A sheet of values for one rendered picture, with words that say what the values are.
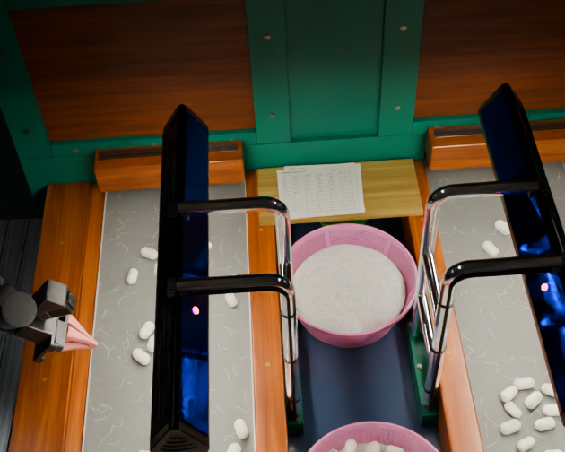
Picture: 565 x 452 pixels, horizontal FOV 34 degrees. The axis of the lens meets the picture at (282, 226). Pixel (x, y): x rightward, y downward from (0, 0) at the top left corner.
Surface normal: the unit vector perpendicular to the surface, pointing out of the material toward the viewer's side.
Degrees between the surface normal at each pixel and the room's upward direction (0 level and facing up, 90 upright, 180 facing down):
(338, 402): 0
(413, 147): 90
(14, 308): 47
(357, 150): 90
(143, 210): 0
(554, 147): 90
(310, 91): 90
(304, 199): 0
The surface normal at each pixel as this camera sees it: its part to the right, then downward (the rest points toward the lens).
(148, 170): 0.05, 0.77
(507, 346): -0.04, -0.64
